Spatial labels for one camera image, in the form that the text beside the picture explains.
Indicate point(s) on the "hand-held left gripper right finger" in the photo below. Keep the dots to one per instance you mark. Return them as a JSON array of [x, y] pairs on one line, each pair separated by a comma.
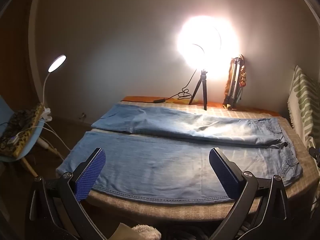
[[225, 175]]

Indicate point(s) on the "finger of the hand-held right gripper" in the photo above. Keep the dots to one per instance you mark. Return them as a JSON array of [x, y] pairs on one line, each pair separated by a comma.
[[314, 152]]

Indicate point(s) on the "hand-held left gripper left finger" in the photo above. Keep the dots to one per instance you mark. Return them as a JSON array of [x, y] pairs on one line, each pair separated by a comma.
[[91, 175]]

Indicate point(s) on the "light blue denim pants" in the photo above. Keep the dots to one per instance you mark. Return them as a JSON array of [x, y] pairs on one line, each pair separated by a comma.
[[162, 170]]

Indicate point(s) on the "beige paper sheet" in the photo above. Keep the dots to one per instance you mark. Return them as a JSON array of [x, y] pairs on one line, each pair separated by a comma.
[[122, 232]]

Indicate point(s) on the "beige plaid blanket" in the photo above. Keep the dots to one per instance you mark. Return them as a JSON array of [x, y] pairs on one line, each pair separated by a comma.
[[150, 212]]

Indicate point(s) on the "light blue chair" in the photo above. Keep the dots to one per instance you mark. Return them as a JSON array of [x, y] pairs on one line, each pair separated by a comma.
[[27, 145]]

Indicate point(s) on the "white fluffy towel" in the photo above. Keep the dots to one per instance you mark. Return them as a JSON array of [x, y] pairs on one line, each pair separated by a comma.
[[146, 233]]

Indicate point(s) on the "leopard print cushion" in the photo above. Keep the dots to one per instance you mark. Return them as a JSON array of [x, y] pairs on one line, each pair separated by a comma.
[[18, 127]]

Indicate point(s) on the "folded silver tripod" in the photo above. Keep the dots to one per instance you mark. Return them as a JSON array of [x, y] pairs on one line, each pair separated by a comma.
[[233, 85]]

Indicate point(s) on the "orange brown hanging ornament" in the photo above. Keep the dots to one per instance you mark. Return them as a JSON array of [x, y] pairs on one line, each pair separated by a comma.
[[243, 76]]

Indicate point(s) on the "white clip-on desk lamp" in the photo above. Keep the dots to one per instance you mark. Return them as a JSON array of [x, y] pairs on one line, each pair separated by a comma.
[[57, 62]]

